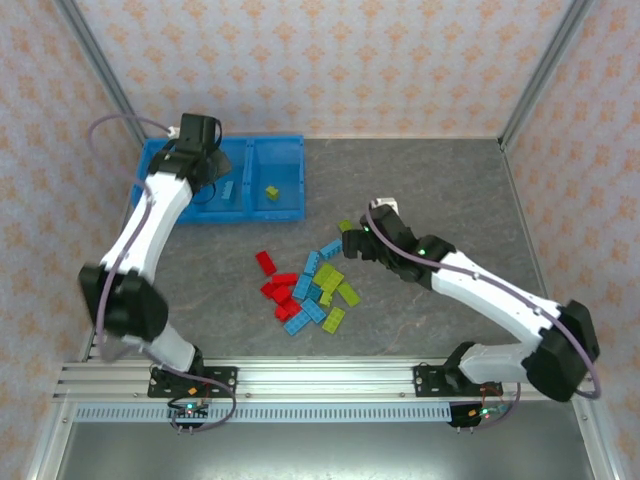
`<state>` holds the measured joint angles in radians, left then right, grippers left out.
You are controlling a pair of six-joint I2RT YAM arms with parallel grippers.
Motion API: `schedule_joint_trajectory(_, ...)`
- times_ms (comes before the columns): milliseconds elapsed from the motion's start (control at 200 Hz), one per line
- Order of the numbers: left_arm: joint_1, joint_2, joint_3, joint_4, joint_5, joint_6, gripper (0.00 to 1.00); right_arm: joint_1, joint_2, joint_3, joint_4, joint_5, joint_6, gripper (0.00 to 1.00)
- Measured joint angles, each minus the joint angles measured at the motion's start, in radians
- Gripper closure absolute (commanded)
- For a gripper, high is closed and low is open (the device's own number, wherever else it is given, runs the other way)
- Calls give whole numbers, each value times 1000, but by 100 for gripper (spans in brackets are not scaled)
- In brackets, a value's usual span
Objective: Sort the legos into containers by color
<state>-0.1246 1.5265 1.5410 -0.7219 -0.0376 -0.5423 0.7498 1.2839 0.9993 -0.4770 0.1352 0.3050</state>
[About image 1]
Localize grey metal panel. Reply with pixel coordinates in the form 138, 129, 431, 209
49, 422, 601, 480

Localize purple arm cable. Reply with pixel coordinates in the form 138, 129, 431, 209
367, 199, 603, 431
87, 113, 237, 434

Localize aluminium frame post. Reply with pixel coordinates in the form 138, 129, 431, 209
53, 0, 149, 149
498, 0, 599, 153

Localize blue three-compartment plastic bin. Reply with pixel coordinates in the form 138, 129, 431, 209
133, 132, 307, 226

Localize aluminium frame rail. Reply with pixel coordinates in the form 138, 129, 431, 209
24, 401, 79, 480
572, 401, 629, 480

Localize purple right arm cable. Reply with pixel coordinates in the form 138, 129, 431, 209
367, 199, 603, 431

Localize grey slotted cable duct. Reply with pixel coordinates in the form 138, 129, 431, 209
73, 402, 454, 424

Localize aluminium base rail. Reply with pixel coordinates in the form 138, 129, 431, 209
51, 355, 594, 403

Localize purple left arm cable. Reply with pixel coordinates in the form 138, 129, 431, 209
87, 113, 237, 434

